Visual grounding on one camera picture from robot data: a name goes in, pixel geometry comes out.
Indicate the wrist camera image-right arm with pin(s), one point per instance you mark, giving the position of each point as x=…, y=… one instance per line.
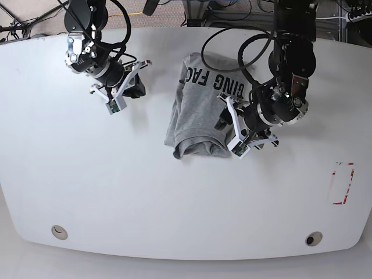
x=238, y=148

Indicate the wrist camera image-left arm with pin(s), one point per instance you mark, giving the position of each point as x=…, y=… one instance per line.
x=116, y=105

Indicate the grey T-shirt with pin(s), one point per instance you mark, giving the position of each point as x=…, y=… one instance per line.
x=197, y=107

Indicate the red tape rectangle marker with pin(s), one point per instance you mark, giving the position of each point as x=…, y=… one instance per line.
x=342, y=177

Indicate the black tripod stand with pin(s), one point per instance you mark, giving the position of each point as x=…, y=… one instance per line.
x=42, y=17

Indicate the white power strip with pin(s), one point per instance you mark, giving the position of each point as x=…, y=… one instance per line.
x=359, y=14

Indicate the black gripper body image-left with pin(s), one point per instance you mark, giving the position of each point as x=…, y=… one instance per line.
x=113, y=76

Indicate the left table cable grommet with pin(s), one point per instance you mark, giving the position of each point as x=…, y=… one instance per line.
x=59, y=232

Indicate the black cylinder object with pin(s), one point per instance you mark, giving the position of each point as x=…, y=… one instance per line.
x=150, y=7

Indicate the table cable grommet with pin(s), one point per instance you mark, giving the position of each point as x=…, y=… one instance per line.
x=314, y=238
x=59, y=232

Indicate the aluminium frame with cables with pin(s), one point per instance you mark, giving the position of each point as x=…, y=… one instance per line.
x=221, y=14

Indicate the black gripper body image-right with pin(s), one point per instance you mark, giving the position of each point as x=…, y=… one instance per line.
x=252, y=118

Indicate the right table cable grommet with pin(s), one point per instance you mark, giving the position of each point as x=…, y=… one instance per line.
x=314, y=238

